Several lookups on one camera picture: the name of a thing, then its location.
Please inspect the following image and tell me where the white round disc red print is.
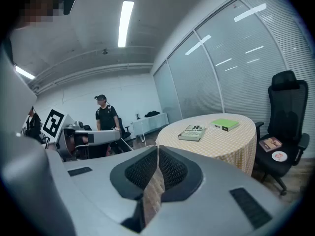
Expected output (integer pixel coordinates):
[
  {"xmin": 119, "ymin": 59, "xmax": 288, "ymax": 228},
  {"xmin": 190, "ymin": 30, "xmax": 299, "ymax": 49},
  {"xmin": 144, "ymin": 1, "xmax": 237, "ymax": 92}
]
[{"xmin": 271, "ymin": 150, "xmax": 289, "ymax": 163}]

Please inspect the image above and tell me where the white cloth-covered table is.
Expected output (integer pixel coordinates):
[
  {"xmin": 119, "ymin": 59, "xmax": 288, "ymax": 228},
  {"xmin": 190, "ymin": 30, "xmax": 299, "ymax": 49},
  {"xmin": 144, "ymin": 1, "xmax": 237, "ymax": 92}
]
[{"xmin": 132, "ymin": 112, "xmax": 170, "ymax": 143}]

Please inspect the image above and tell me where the black head-worn camera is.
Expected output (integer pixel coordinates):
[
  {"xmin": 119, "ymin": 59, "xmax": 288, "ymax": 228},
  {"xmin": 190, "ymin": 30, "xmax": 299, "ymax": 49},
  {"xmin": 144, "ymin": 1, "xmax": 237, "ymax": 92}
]
[{"xmin": 62, "ymin": 0, "xmax": 82, "ymax": 16}]

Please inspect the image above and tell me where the green notebook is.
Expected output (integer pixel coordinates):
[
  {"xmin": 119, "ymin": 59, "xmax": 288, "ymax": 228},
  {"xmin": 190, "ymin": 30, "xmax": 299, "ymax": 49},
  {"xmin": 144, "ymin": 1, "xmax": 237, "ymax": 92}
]
[{"xmin": 210, "ymin": 118, "xmax": 240, "ymax": 132}]

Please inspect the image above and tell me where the black mesh office chair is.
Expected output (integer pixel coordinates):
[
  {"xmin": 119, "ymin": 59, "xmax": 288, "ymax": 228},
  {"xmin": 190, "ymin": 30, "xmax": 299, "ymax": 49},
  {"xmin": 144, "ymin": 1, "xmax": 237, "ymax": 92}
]
[{"xmin": 252, "ymin": 70, "xmax": 311, "ymax": 196}]

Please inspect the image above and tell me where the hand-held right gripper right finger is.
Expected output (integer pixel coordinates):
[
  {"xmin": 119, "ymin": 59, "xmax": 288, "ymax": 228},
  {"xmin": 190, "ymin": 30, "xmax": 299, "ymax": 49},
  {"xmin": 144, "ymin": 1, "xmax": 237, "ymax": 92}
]
[{"xmin": 147, "ymin": 145, "xmax": 304, "ymax": 236}]

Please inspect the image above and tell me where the brown booklet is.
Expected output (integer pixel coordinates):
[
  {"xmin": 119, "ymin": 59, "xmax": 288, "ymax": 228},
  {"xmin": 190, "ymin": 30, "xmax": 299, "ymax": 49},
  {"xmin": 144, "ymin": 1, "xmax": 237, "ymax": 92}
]
[{"xmin": 258, "ymin": 136, "xmax": 283, "ymax": 153}]

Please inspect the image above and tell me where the small black swivel chair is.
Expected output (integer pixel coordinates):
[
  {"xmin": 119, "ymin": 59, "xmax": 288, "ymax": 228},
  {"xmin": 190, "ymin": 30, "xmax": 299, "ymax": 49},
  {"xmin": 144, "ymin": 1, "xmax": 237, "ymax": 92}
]
[{"xmin": 118, "ymin": 118, "xmax": 131, "ymax": 140}]

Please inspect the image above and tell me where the grey-green printed book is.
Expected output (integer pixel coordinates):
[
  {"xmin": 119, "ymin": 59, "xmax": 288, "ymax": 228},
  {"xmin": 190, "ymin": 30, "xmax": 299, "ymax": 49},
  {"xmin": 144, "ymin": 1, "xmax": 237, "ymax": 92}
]
[{"xmin": 178, "ymin": 124, "xmax": 206, "ymax": 142}]

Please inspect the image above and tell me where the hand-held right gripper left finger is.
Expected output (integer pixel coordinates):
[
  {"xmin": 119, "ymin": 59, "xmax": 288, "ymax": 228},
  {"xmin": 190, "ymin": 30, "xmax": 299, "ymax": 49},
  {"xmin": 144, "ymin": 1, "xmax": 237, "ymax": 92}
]
[{"xmin": 46, "ymin": 145, "xmax": 158, "ymax": 236}]

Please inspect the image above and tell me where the round yellow checkered table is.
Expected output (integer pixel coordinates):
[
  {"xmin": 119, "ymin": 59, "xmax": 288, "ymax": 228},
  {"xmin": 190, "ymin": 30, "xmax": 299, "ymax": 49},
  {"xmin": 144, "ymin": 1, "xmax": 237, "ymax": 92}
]
[{"xmin": 155, "ymin": 113, "xmax": 258, "ymax": 177}]

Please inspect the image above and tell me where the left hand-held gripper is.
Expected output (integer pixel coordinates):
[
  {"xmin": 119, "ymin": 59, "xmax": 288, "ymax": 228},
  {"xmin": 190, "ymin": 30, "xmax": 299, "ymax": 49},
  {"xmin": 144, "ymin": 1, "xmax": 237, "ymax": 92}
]
[{"xmin": 40, "ymin": 108, "xmax": 122, "ymax": 162}]

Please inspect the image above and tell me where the long ceiling light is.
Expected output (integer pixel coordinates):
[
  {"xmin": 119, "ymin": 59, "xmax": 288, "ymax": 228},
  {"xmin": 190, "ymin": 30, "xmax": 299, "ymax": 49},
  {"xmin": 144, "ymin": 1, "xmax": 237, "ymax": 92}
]
[
  {"xmin": 117, "ymin": 0, "xmax": 135, "ymax": 48},
  {"xmin": 15, "ymin": 65, "xmax": 36, "ymax": 81}
]

